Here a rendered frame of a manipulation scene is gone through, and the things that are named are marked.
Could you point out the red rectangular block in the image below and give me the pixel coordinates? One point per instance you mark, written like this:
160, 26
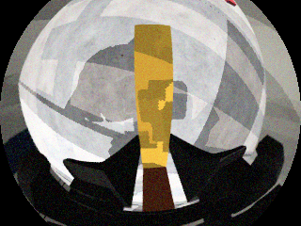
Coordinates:
231, 2

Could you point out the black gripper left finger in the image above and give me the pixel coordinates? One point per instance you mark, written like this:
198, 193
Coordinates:
118, 173

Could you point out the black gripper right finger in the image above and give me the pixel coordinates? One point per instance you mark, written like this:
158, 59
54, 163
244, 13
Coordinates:
197, 167

